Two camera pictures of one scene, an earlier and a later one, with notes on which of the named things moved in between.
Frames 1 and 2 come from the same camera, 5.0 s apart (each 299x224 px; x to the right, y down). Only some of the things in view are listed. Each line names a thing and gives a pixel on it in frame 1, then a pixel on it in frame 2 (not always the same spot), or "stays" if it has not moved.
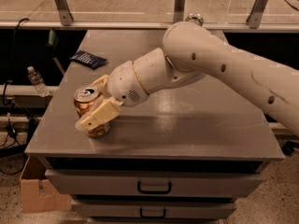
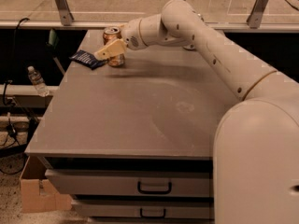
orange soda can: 82,97 to 111,35
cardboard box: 36,192 stays
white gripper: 123,83 to 132,35
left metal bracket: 62,5 stays
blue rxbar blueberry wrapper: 90,60 stays
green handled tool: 52,42 stays
